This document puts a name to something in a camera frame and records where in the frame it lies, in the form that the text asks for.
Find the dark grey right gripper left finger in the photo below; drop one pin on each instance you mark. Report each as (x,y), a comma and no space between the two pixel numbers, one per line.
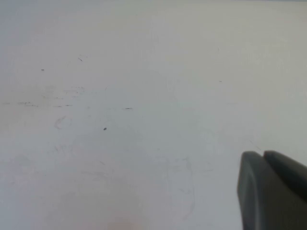
(261,196)

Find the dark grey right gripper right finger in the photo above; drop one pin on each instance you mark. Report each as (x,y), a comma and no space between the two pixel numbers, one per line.
(287,167)

